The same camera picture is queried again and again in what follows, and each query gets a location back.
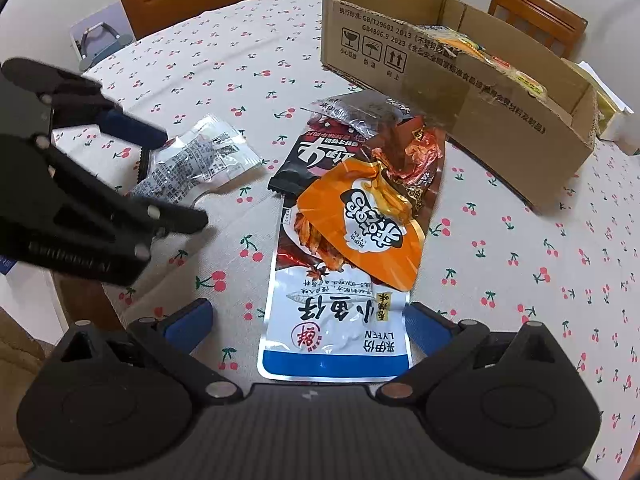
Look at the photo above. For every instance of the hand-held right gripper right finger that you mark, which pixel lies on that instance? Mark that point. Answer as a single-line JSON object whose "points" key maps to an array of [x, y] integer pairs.
{"points": [[430, 327]]}

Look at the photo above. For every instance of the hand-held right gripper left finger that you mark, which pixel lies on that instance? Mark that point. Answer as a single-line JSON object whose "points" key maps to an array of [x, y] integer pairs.
{"points": [[190, 322]]}

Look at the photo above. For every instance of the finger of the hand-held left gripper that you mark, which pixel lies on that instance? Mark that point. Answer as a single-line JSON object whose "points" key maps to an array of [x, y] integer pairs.
{"points": [[132, 127], [175, 220]]}

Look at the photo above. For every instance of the clear silver snack packet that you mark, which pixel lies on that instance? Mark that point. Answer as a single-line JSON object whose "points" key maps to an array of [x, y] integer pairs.
{"points": [[200, 160]]}

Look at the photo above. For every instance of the white and blue fish packet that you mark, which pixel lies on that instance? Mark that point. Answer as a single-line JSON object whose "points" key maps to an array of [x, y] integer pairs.
{"points": [[325, 330]]}

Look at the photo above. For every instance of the orange cartoon logo snack packet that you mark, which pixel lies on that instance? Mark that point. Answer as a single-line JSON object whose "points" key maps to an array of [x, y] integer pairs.
{"points": [[360, 230]]}

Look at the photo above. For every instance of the black and red snack packet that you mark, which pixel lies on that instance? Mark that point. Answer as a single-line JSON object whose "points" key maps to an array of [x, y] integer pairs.
{"points": [[310, 155]]}

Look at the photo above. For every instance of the red-brown foil snack packet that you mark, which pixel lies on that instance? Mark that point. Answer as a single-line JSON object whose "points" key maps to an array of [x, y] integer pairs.
{"points": [[415, 155]]}

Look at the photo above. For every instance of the cardboard box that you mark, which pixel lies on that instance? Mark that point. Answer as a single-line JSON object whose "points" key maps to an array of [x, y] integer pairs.
{"points": [[450, 110]]}

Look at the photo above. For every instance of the dark transparent snack packet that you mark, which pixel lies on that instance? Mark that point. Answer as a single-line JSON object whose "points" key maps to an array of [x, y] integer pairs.
{"points": [[365, 110]]}

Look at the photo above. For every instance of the yellow fish strip packet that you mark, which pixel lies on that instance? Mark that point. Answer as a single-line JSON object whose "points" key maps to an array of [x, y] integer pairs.
{"points": [[500, 67]]}

